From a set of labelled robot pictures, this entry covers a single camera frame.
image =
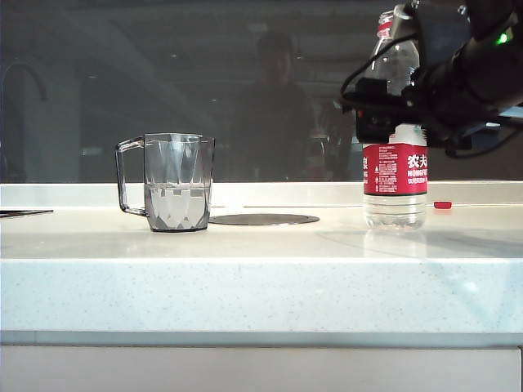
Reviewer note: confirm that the transparent grey plastic mug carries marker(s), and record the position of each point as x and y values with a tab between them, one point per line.
180	204

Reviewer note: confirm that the clear water bottle red label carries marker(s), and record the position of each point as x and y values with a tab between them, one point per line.
394	175

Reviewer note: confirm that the black flat panel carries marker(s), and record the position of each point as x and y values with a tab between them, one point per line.
20	213

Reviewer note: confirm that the red bottle cap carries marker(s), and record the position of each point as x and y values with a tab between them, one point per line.
443	205

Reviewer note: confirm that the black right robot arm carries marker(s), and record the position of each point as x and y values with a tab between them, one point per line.
494	73

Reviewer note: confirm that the dark round countertop disc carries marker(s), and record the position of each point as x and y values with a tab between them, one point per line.
265	219

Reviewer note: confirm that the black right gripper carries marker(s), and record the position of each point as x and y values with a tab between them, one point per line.
437	102

